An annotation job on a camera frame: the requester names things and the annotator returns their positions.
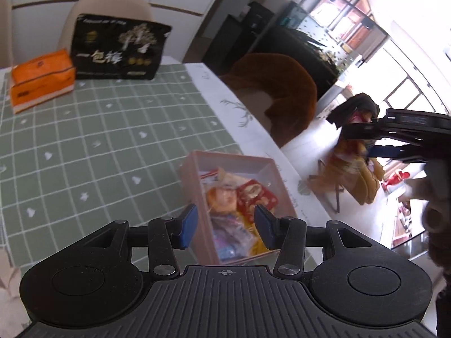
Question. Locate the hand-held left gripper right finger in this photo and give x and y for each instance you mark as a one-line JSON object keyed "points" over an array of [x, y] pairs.
{"points": [[266, 225]]}

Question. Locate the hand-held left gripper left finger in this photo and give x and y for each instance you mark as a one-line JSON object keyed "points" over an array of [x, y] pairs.
{"points": [[186, 225]]}

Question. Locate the dark clothing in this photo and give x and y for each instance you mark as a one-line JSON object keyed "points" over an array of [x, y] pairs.
{"points": [[356, 107]]}

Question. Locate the tan chair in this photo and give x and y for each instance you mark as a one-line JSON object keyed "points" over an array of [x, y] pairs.
{"points": [[352, 176]]}

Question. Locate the beige chair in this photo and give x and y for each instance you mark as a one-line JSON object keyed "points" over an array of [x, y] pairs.
{"points": [[105, 7]]}

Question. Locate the yellow snack packet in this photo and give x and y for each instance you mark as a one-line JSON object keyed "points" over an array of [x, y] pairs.
{"points": [[262, 244]]}

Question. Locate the large black snack bag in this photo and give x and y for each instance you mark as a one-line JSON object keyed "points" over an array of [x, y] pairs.
{"points": [[116, 49]]}

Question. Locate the brown upholstered chair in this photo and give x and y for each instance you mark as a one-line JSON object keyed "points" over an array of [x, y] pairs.
{"points": [[282, 88]]}

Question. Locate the red patterned snack packet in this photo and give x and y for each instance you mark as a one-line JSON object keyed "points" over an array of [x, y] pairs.
{"points": [[254, 194]]}

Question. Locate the purple blue snack packet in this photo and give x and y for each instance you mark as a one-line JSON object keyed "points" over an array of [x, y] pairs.
{"points": [[229, 236]]}

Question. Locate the pink cardboard box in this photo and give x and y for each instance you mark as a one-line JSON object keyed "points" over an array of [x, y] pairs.
{"points": [[192, 183]]}

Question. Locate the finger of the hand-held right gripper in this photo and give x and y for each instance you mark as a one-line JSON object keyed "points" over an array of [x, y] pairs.
{"points": [[359, 131], [385, 151]]}

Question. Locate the window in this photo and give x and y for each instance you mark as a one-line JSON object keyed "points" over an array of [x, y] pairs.
{"points": [[415, 88]]}

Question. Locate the white red snack packet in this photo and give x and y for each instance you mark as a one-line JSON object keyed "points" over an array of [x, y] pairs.
{"points": [[211, 176]]}

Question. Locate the person's right hand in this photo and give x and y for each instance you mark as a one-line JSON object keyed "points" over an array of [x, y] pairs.
{"points": [[435, 216]]}

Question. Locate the black side cabinet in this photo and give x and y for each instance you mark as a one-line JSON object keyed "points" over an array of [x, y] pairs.
{"points": [[232, 38]]}

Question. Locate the orange tissue pack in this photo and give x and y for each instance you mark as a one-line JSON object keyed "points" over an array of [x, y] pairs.
{"points": [[38, 77]]}

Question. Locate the orange snack packet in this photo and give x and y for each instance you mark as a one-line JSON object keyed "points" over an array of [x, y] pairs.
{"points": [[220, 199]]}

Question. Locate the white cabinet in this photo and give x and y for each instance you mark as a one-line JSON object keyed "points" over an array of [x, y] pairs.
{"points": [[176, 7]]}

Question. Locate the black fish tank cabinet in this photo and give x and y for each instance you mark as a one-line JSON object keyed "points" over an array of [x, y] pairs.
{"points": [[299, 49]]}

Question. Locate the green checked tablecloth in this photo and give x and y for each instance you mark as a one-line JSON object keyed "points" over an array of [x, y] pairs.
{"points": [[105, 141]]}

